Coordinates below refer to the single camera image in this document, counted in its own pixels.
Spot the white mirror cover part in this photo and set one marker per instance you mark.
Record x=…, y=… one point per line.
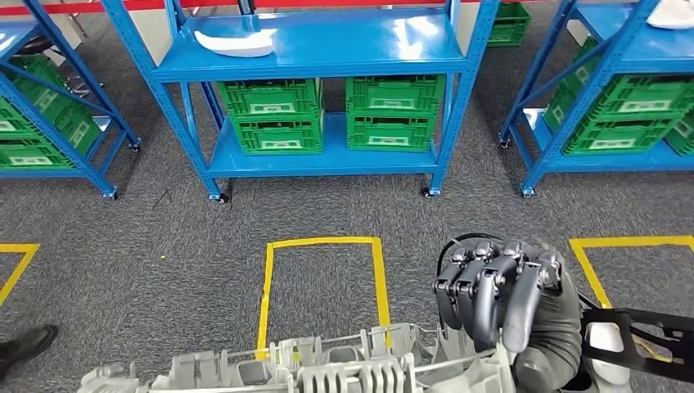
x=236, y=44
x=675, y=13

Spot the blue metal shelf rack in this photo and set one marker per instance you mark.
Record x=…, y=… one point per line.
x=634, y=49
x=325, y=43
x=16, y=38

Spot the black barrier post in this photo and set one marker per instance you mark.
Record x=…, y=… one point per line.
x=246, y=5

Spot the white table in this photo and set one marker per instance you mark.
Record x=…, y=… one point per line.
x=143, y=38
x=465, y=32

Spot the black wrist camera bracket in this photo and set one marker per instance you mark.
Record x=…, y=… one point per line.
x=602, y=315

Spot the red barrier tape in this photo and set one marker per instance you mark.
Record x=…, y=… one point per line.
x=54, y=10

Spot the silver plastic wheel hubcap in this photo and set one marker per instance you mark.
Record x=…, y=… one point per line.
x=347, y=377

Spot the person's black shoe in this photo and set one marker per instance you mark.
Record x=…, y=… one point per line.
x=27, y=344

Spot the yellow floor tape outline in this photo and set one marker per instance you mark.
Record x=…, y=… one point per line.
x=16, y=248
x=320, y=241
x=623, y=242

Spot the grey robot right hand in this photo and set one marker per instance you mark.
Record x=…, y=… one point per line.
x=547, y=325

